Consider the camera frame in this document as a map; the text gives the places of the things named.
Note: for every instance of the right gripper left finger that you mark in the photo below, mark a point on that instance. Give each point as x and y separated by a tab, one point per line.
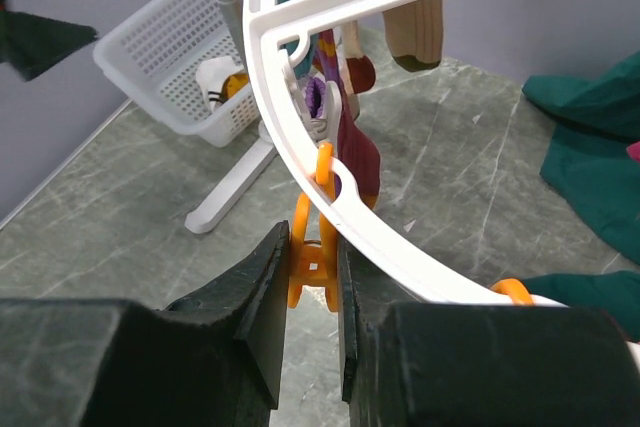
211	358

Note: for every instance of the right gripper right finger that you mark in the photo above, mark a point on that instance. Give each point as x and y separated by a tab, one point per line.
409	363

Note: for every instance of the orange clothespin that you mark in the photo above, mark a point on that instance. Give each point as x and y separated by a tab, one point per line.
515	290
312	262

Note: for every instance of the white sock black stripes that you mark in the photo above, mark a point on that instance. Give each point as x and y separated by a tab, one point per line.
211	76

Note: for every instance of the white plastic basket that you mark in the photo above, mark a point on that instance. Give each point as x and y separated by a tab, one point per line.
153	55

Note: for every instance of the silver white clothes rack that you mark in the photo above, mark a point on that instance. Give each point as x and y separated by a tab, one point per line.
246	170

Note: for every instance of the orange sock in basket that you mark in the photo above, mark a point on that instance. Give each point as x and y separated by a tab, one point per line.
233	84

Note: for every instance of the green garment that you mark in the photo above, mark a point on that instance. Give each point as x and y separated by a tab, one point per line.
593	163

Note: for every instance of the purple orange striped sock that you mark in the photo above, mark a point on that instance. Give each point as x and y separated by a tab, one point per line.
314	95

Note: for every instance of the maroon orange striped sock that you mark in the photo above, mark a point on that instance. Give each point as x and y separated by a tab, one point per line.
358	71

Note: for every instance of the beige hanging sock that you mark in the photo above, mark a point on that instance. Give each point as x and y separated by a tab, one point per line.
414	34

